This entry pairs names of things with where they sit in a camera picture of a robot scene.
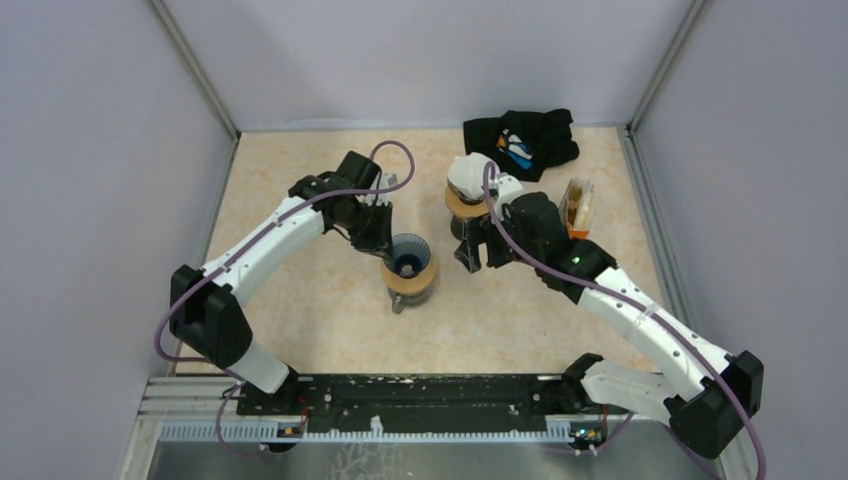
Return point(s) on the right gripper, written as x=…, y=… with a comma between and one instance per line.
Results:
x=480, y=229

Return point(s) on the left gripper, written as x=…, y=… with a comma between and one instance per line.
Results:
x=381, y=241

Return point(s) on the blue glass dripper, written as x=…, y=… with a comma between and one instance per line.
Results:
x=410, y=255

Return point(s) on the clear ribbed glass dripper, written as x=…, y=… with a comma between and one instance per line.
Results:
x=466, y=199

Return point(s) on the clear glass carafe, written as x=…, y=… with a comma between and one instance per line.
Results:
x=399, y=301

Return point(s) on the white paper coffee filter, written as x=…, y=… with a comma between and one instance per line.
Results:
x=466, y=173

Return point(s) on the orange coffee filter pack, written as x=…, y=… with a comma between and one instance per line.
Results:
x=576, y=208

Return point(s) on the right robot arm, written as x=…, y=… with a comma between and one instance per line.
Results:
x=704, y=394

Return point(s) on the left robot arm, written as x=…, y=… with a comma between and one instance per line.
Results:
x=207, y=303

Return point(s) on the black printed cloth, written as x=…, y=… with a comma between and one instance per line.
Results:
x=524, y=144

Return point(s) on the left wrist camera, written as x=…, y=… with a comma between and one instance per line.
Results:
x=386, y=181

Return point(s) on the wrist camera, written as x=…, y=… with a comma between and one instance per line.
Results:
x=386, y=181
x=504, y=189

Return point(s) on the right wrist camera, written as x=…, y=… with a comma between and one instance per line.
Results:
x=504, y=189

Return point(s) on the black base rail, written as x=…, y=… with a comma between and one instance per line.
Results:
x=543, y=408

